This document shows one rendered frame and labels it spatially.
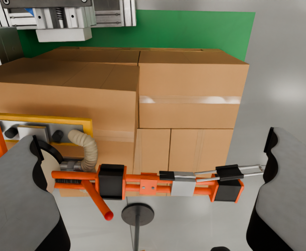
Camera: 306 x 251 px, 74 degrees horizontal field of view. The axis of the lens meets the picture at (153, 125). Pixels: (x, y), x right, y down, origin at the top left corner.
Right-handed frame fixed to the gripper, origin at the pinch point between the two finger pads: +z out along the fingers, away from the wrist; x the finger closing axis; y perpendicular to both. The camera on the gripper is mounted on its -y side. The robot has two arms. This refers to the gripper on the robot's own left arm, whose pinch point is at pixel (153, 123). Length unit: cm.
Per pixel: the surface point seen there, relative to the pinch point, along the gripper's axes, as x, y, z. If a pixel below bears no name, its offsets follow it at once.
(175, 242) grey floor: 27, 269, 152
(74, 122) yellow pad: -24, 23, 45
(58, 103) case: -34, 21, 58
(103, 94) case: -17, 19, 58
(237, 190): 25, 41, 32
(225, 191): 21, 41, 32
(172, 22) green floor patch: 18, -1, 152
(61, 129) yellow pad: -28, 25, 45
